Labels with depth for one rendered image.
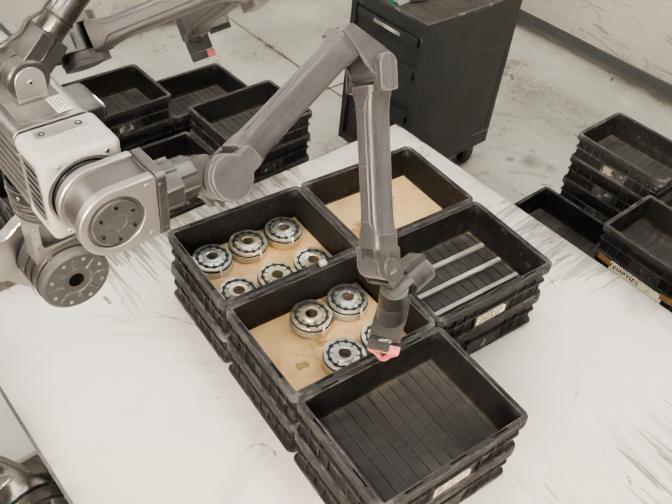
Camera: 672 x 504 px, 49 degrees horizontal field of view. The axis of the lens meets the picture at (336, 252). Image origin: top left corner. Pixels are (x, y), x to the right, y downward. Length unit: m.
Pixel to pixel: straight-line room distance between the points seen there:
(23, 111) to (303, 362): 0.85
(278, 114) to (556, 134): 3.13
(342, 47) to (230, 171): 0.33
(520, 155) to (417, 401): 2.50
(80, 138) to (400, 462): 0.92
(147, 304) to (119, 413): 0.35
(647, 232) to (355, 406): 1.60
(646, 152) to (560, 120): 1.12
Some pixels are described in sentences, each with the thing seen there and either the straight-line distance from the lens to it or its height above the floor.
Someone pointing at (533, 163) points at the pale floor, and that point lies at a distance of 4.02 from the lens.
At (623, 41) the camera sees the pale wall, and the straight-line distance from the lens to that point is 5.03.
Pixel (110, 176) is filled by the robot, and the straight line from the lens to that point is 1.17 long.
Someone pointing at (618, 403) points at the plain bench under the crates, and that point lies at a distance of 2.06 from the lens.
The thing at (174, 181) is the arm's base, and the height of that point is 1.48.
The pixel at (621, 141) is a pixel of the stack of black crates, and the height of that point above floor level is 0.49.
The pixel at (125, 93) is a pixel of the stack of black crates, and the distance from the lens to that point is 3.32.
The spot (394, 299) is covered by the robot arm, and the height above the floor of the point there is 1.16.
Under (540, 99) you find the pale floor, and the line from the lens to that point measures 4.60.
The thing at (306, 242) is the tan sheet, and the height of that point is 0.83.
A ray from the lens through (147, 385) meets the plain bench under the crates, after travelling 1.90.
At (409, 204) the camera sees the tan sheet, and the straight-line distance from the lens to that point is 2.22.
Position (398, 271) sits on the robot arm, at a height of 1.21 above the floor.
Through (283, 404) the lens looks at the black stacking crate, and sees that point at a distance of 1.67.
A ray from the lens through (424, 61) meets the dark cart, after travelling 3.15.
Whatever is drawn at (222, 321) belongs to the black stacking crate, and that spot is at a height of 0.85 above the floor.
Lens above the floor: 2.21
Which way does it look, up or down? 43 degrees down
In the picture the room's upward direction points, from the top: 7 degrees clockwise
